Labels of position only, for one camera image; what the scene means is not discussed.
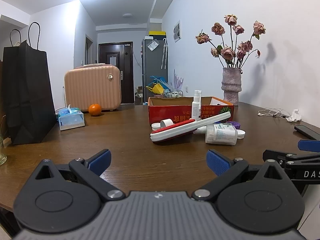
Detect yellow watering can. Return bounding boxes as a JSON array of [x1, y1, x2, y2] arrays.
[[146, 83, 164, 95]]

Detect blue tissue pack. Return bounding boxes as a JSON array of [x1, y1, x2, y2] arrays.
[[58, 104, 85, 131]]

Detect white spray bottle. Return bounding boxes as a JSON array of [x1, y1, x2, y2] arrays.
[[191, 90, 202, 122]]

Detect purple flower wall sticker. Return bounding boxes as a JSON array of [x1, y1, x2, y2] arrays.
[[173, 70, 184, 90]]

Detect large white plastic bottle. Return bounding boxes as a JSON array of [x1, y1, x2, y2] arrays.
[[205, 123, 237, 145]]

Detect white and red lint brush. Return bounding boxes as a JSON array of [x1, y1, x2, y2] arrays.
[[150, 112, 232, 145]]

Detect clear drinking glass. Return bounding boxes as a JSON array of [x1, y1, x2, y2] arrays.
[[0, 130, 8, 166]]

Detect black paper bag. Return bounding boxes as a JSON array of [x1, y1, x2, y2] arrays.
[[2, 22, 57, 145]]

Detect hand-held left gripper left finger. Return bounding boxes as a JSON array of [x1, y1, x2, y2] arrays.
[[30, 149, 126, 202]]

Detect white folded umbrella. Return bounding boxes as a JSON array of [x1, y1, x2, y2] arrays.
[[161, 38, 168, 70]]

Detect blue plastic frame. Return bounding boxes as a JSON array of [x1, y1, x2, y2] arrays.
[[149, 76, 167, 87]]

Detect red cardboard box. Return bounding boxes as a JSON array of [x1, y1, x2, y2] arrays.
[[147, 96, 235, 127]]

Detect dried pink roses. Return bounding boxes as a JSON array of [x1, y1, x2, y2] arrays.
[[195, 14, 267, 69]]

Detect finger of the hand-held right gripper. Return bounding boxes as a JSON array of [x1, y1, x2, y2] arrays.
[[297, 139, 320, 153], [262, 149, 320, 168]]

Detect metal wire trolley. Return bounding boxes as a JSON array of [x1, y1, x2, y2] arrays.
[[164, 89, 183, 98]]

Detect crumpled white tissue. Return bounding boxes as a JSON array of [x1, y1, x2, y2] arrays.
[[286, 109, 302, 122]]

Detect cardboard boxes on floor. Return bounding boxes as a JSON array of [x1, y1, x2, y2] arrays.
[[135, 86, 144, 105]]

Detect white earphones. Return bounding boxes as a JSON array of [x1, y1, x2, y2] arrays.
[[257, 107, 290, 118]]

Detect dark brown door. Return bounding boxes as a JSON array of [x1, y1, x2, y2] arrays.
[[98, 41, 133, 104]]

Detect pink ribbed suitcase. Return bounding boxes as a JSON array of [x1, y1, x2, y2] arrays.
[[64, 63, 122, 112]]

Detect grey refrigerator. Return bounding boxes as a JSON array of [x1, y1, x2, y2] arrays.
[[142, 39, 168, 102]]

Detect pink textured vase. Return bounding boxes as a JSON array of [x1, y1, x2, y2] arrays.
[[221, 67, 243, 107]]

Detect orange fruit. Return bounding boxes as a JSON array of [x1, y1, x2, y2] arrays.
[[88, 104, 102, 117]]

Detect black phone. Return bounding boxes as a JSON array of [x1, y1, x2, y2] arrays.
[[294, 125, 320, 140]]

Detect framed wall picture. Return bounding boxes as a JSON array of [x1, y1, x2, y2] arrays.
[[173, 20, 181, 43]]

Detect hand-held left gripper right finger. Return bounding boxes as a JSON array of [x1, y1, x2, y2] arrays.
[[192, 149, 293, 202]]

